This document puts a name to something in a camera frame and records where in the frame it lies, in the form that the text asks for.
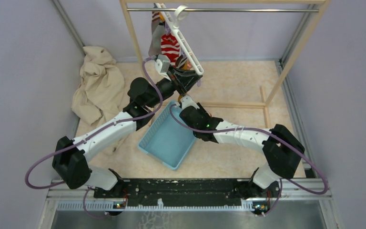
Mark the mustard yellow sock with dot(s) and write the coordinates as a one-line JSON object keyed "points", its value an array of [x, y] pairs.
{"points": [[183, 63]]}

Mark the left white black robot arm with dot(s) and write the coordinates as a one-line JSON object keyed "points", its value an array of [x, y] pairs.
{"points": [[73, 155]]}

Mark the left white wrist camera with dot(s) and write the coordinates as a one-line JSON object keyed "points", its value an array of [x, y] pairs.
{"points": [[162, 64]]}

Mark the grey striped-cuff sock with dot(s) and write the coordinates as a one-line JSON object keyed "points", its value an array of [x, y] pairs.
{"points": [[155, 20]]}

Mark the metal rack rod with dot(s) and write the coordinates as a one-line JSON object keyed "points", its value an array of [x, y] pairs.
{"points": [[224, 10]]}

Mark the beige crumpled cloth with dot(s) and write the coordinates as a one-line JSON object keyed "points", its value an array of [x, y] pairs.
{"points": [[99, 96]]}

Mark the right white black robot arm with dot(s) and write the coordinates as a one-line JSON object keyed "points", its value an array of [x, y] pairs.
{"points": [[280, 147]]}

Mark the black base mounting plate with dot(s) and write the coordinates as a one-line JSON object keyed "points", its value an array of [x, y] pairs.
{"points": [[207, 192]]}

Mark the wooden clothes rack frame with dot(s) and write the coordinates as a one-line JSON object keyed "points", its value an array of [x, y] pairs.
{"points": [[256, 48]]}

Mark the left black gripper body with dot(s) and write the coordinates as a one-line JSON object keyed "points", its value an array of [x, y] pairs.
{"points": [[177, 81]]}

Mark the blue plastic basket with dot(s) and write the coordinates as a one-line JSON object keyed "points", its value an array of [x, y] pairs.
{"points": [[166, 140]]}

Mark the white plastic clip hanger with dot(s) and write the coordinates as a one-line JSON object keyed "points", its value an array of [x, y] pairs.
{"points": [[174, 25]]}

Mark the red white striped sock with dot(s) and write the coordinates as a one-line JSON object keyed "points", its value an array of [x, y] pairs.
{"points": [[170, 48]]}

